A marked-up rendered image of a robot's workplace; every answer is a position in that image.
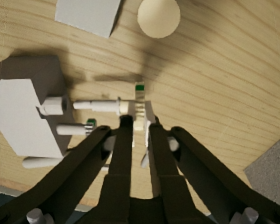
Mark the white box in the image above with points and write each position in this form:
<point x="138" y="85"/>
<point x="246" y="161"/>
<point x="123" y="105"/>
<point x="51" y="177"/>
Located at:
<point x="34" y="107"/>

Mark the grey flat bar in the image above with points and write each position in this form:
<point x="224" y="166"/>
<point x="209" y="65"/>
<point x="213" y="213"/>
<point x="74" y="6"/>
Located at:
<point x="105" y="167"/>

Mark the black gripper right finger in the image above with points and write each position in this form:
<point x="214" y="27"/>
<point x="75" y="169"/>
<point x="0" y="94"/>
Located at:
<point x="225" y="195"/>

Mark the beige round disc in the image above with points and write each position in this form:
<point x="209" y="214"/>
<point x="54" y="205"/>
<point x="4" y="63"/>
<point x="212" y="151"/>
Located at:
<point x="158" y="18"/>

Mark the grey cylinder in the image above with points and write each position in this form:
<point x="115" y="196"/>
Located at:
<point x="33" y="162"/>

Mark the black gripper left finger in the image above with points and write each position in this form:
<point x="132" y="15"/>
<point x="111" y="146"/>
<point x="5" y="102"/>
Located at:
<point x="54" y="198"/>

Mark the grey metal bolt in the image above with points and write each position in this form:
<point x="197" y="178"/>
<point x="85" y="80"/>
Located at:
<point x="145" y="161"/>

